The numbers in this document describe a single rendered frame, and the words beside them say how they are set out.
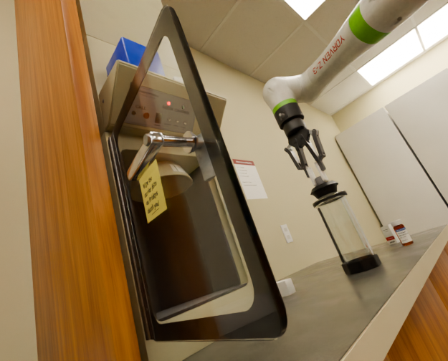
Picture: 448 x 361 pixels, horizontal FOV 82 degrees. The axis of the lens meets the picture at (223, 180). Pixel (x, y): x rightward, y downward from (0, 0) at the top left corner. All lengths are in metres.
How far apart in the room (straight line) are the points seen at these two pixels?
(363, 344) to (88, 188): 0.42
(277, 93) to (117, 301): 0.80
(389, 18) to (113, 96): 0.66
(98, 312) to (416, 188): 3.19
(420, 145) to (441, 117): 0.31
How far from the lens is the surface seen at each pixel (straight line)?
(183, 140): 0.29
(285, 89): 0.99
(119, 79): 0.61
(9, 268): 0.92
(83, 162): 0.47
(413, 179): 3.36
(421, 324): 0.70
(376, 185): 3.42
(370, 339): 0.40
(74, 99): 0.53
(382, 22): 0.82
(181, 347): 0.55
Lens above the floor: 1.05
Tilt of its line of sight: 19 degrees up
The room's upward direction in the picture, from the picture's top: 19 degrees counter-clockwise
